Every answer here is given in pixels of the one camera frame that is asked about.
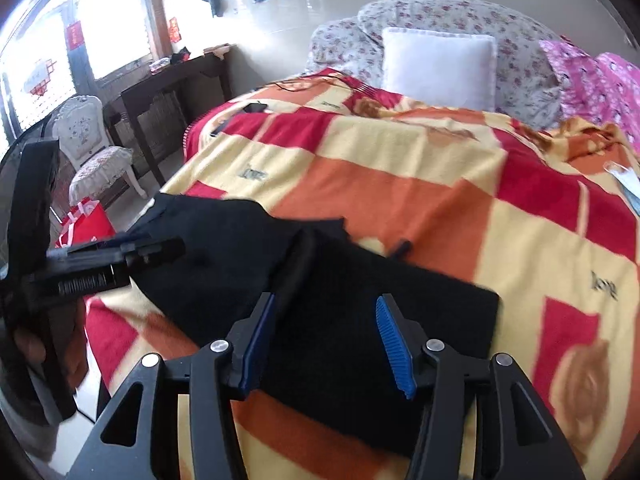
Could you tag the blue face mask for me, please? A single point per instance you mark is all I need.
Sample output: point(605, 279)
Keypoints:
point(627, 185)

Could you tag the pink penguin print blanket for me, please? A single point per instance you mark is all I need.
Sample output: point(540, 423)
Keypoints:
point(595, 85)

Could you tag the small black device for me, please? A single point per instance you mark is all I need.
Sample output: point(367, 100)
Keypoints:
point(220, 127)

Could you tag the red paper wall sticker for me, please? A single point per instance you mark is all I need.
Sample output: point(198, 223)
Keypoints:
point(174, 30)

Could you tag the white pillow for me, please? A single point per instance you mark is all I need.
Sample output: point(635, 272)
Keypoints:
point(437, 67)

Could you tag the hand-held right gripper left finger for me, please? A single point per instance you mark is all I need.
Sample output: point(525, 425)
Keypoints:
point(257, 350)

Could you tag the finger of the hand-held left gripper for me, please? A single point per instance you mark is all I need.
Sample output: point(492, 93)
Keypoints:
point(150, 252)

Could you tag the orange red yellow printed blanket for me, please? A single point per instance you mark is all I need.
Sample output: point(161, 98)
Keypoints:
point(425, 185)

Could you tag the floral grey pillows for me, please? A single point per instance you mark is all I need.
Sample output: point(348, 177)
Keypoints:
point(525, 75)

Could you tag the red paper-cut window decoration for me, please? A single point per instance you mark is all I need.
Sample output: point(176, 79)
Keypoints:
point(42, 77)

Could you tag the tan object on desk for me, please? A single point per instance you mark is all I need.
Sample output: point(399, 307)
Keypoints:
point(216, 51)

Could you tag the black item on desk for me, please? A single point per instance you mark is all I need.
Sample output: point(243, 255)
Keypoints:
point(181, 57)

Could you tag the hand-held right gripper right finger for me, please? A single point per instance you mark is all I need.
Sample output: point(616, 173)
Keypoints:
point(395, 345)

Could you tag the red bag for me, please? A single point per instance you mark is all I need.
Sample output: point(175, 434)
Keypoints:
point(90, 225)

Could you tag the white ornate chair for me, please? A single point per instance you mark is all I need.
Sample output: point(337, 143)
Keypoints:
point(85, 130)

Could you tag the red paper window sticker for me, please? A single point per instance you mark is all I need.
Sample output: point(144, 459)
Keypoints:
point(74, 35)

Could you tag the black phone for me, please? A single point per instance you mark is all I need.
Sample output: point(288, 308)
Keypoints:
point(256, 108)

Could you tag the dark wooden desk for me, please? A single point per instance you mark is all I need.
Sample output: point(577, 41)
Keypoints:
point(165, 85)

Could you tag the person's left hand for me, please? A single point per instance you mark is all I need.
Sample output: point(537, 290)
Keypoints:
point(30, 347)

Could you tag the black pants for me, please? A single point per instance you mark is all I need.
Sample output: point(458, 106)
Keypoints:
point(340, 320)

